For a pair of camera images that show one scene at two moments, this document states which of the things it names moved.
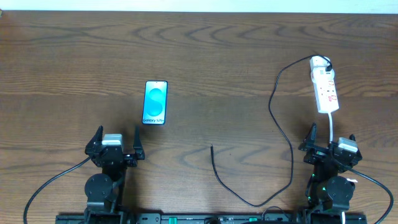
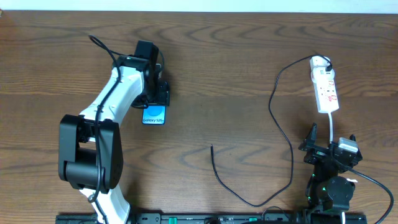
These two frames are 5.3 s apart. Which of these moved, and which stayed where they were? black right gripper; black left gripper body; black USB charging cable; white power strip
Moved: black left gripper body
Stayed: black right gripper; black USB charging cable; white power strip
